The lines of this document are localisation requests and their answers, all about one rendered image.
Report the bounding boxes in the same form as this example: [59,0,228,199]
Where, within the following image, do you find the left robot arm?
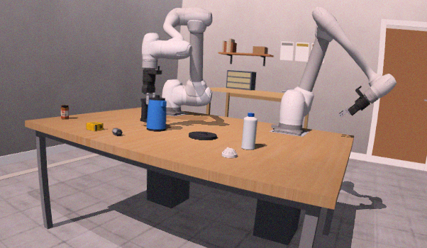
[271,7,397,135]

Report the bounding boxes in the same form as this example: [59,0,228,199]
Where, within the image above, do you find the white bottle with blue cap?
[241,113,257,150]

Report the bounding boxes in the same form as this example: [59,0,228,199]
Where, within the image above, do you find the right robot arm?
[142,8,213,115]

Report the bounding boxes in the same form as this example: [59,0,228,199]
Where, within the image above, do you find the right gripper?
[142,59,162,104]

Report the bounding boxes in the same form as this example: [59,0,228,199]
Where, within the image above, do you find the small spice jar with dark lid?
[61,105,69,119]

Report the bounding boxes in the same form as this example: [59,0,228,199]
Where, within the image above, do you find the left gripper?
[339,86,378,117]

